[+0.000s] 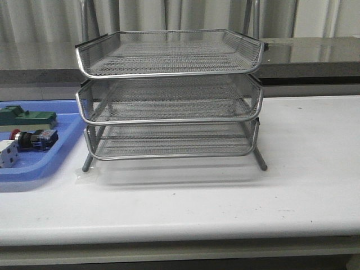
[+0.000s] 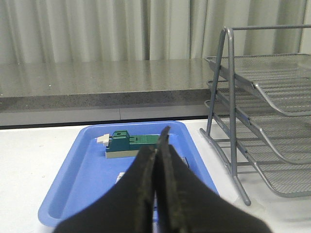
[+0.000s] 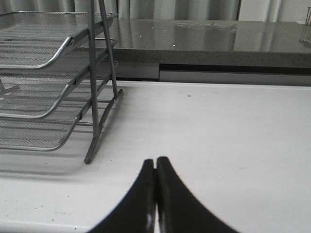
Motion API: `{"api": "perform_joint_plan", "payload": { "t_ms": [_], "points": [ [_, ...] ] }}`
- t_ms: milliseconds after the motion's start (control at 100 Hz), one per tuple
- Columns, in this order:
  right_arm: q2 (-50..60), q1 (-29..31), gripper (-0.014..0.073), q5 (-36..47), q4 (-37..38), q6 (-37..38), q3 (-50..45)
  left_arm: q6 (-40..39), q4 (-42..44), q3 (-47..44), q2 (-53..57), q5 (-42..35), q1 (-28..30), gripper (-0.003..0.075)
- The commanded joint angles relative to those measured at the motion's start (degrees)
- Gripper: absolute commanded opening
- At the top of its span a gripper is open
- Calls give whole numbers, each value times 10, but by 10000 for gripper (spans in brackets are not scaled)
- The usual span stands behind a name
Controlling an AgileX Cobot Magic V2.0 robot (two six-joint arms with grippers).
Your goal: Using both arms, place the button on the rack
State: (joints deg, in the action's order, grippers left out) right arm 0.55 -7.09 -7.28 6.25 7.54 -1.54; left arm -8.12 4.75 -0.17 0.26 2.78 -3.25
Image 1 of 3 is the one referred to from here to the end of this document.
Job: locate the silver mesh tray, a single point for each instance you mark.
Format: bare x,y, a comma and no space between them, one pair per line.
167,53
203,98
181,140

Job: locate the red emergency push button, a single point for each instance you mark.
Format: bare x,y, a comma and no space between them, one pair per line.
41,139

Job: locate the blue plastic tray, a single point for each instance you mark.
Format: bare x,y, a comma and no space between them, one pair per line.
32,164

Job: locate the green electrical block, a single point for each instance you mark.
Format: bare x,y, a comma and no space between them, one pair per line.
15,117

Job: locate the white circuit breaker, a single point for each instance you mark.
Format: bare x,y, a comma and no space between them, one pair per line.
9,153

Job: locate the dark stone counter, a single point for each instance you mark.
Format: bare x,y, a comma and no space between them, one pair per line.
55,62

